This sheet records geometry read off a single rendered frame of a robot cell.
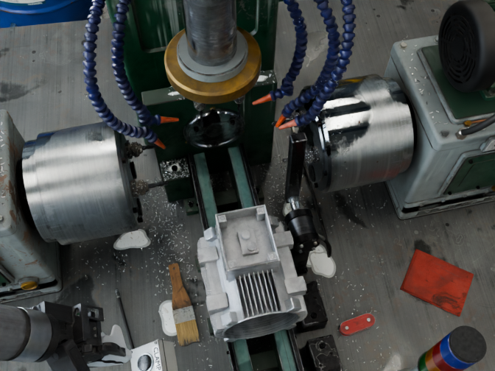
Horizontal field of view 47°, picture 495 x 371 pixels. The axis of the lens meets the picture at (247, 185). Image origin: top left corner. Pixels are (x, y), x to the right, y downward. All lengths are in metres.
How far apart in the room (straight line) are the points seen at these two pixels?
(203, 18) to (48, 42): 1.03
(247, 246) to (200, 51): 0.37
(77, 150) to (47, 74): 0.67
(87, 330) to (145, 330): 0.46
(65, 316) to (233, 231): 0.36
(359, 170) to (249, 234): 0.30
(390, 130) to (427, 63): 0.19
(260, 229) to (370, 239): 0.44
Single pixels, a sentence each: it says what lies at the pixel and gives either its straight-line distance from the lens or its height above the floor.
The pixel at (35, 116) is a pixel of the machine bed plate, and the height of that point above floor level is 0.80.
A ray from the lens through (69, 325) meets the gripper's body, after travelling 0.98.
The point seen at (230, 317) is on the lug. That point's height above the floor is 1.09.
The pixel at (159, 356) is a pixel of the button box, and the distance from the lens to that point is 1.10.
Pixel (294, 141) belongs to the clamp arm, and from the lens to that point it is 1.08.
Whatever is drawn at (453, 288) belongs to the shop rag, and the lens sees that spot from 1.51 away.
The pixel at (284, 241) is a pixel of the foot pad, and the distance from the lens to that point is 1.17.
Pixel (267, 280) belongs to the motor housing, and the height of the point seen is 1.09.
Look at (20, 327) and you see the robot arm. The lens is 0.87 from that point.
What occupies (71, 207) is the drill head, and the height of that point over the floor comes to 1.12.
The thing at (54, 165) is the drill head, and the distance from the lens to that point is 1.21.
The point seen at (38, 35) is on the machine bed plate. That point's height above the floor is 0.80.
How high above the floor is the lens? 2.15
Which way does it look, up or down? 61 degrees down
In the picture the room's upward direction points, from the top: 1 degrees clockwise
